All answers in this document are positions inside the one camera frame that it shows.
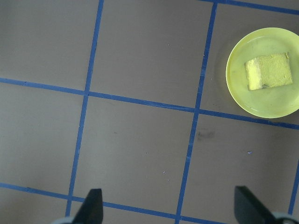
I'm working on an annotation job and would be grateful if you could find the yellow foam block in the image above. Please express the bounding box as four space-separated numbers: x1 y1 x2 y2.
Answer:
244 52 293 91

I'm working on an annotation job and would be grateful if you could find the yellow plastic plate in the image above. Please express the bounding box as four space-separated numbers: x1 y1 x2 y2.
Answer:
225 27 299 119

